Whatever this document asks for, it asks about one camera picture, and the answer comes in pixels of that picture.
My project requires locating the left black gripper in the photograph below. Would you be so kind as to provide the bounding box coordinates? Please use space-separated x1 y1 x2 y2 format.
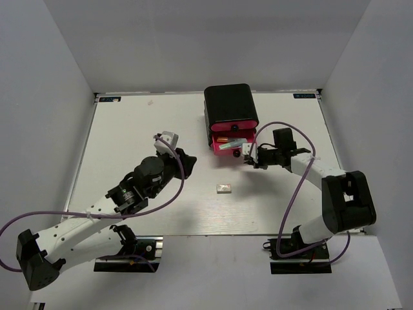
148 149 197 199

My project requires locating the green highlighter pen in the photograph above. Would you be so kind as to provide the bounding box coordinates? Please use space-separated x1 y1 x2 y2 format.
219 142 240 150

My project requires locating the pink drawer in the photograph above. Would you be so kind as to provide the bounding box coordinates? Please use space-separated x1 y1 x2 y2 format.
210 129 256 157
210 120 259 132

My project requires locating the white staples box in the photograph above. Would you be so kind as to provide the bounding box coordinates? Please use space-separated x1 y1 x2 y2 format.
216 184 232 194

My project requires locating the light blue glue stick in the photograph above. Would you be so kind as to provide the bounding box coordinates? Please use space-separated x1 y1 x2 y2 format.
230 138 248 146

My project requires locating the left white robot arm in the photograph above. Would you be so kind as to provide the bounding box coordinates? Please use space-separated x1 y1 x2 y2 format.
16 148 197 291

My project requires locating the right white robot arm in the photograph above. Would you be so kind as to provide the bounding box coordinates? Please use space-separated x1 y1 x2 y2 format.
243 128 377 258

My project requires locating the right blue table label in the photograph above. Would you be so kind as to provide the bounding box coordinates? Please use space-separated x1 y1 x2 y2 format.
293 93 317 99

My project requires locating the blue table label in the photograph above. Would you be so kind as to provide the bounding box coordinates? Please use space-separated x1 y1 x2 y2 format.
99 96 121 103
293 93 317 99

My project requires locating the black drawer cabinet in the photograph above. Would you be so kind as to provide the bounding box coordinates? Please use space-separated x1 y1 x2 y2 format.
204 83 259 132

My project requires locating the left blue table label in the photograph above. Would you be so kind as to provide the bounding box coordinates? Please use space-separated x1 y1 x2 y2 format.
99 96 121 103

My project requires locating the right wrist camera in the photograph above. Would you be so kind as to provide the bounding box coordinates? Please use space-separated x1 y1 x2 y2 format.
241 143 258 163

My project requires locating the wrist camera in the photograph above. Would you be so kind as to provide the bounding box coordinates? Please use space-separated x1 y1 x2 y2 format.
241 143 258 163
154 131 179 158

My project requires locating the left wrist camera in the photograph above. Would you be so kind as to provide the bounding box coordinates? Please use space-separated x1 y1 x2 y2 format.
154 131 179 158

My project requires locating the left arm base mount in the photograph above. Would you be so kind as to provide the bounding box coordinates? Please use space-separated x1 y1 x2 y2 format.
94 225 163 273

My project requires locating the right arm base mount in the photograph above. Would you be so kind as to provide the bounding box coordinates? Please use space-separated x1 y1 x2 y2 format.
263 226 332 275

